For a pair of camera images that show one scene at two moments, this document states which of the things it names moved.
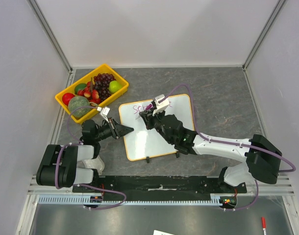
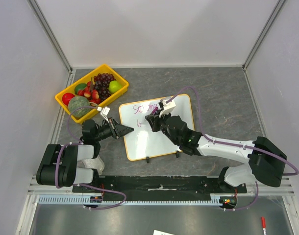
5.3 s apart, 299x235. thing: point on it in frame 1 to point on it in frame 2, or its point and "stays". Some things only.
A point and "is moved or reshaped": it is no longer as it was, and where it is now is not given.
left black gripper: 118,130 stays
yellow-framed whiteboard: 141,143 stays
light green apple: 113,86 stays
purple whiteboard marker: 149,106 is moved or reshaped
